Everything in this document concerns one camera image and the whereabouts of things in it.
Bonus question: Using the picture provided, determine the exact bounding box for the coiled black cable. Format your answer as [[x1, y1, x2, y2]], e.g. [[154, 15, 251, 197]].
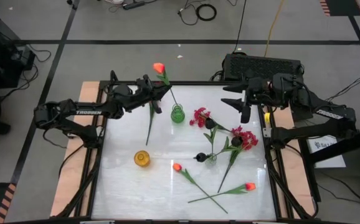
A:
[[178, 0, 217, 26]]

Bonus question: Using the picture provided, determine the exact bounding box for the black floor cable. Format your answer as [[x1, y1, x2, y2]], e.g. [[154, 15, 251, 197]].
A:
[[232, 0, 248, 54]]

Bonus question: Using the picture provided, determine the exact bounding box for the green glass vase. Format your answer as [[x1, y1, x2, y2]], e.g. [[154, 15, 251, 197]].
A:
[[170, 103, 186, 124]]

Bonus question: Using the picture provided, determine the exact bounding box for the black power strip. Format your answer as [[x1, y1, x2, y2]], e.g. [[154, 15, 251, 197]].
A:
[[122, 1, 146, 11]]

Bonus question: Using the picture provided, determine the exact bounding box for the black metal frame post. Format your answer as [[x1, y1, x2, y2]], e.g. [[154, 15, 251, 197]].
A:
[[54, 79, 321, 224]]

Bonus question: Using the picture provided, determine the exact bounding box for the yellow cable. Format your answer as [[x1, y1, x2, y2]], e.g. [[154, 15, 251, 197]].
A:
[[263, 0, 285, 58]]

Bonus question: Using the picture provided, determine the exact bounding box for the yellow glass vase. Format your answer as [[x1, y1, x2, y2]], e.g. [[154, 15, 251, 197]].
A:
[[133, 150, 151, 168]]

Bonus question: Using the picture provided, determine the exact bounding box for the black perforated computer case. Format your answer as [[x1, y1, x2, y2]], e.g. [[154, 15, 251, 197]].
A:
[[222, 53, 305, 83]]

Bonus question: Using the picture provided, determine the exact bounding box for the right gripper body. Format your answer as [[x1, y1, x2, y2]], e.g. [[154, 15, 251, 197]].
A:
[[241, 77, 282, 124]]

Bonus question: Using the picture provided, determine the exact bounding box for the clear glass vase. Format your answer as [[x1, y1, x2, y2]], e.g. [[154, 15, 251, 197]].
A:
[[204, 152, 218, 166]]

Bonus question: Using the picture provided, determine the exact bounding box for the red carnation stem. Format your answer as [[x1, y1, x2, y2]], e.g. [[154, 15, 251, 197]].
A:
[[189, 107, 232, 133]]

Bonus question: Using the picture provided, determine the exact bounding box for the black overhead support beam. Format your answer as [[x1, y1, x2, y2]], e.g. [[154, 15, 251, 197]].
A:
[[307, 124, 360, 166]]

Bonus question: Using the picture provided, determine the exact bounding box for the wooden base board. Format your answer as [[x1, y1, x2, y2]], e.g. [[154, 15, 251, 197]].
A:
[[49, 80, 317, 218]]

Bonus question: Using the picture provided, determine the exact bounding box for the orange artificial tulip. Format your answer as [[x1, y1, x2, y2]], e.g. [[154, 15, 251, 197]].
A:
[[187, 182, 257, 204], [152, 62, 179, 108], [172, 162, 229, 215]]

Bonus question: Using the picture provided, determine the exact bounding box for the white paper sign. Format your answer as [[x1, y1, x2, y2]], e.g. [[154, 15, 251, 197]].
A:
[[306, 135, 346, 169]]

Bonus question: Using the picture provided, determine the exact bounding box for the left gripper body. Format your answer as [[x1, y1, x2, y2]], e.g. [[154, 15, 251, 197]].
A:
[[126, 74, 162, 114]]

